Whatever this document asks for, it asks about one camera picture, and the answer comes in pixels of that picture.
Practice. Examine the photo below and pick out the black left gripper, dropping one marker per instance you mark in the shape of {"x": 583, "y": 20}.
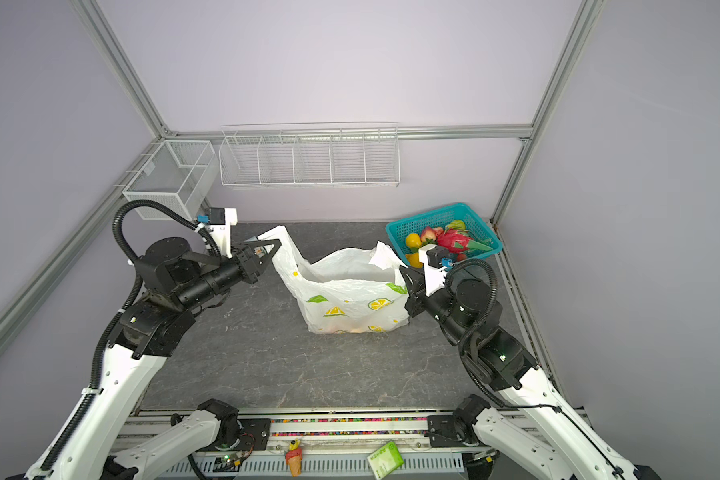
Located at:
{"x": 250, "y": 265}

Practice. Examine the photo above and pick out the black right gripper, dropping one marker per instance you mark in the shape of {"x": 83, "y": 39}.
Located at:
{"x": 421, "y": 301}

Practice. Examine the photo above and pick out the white plastic bag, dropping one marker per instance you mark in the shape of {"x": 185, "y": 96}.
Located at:
{"x": 349, "y": 291}

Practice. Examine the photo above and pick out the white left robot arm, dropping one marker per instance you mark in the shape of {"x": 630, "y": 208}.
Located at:
{"x": 177, "y": 282}

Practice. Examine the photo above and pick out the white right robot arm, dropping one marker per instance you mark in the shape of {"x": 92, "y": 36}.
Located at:
{"x": 518, "y": 411}

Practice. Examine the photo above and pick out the orange fake fruit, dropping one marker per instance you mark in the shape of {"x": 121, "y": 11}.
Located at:
{"x": 414, "y": 260}

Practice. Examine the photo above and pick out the yellow fake lemon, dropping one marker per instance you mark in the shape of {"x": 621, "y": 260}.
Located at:
{"x": 413, "y": 241}

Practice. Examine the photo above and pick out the pale fake peach with leaves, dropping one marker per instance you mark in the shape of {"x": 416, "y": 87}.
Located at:
{"x": 430, "y": 235}

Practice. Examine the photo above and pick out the red fake dragon fruit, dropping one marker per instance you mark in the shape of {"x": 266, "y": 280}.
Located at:
{"x": 456, "y": 241}

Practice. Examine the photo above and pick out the teal plastic basket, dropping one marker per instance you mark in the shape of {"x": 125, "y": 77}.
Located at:
{"x": 456, "y": 227}

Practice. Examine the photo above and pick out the white mesh box basket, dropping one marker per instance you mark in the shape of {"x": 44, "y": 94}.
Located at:
{"x": 177, "y": 174}

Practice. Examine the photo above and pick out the green white small box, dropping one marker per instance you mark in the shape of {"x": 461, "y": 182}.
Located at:
{"x": 385, "y": 460}

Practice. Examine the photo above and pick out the toy ice cream cone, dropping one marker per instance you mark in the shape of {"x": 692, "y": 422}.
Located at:
{"x": 293, "y": 458}

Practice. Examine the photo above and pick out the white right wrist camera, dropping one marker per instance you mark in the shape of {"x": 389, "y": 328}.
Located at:
{"x": 436, "y": 263}

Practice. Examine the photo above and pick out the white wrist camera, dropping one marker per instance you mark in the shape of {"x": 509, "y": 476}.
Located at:
{"x": 218, "y": 222}
{"x": 436, "y": 263}

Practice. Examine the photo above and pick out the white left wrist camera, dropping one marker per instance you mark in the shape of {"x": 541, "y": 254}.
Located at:
{"x": 218, "y": 222}

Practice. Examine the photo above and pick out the white wire wall shelf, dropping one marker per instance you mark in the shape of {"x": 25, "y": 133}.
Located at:
{"x": 310, "y": 155}

